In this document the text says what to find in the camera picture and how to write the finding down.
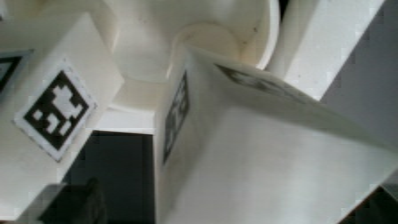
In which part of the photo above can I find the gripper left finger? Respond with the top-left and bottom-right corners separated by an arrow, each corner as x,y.
14,178 -> 106,224

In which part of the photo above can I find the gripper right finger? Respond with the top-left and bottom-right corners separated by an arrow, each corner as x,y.
339,187 -> 398,224

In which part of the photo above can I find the white stool leg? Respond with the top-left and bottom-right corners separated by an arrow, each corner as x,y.
0,13 -> 122,221
154,46 -> 398,224

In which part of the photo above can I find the white U-shaped fence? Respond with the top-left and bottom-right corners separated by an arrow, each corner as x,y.
268,0 -> 385,100

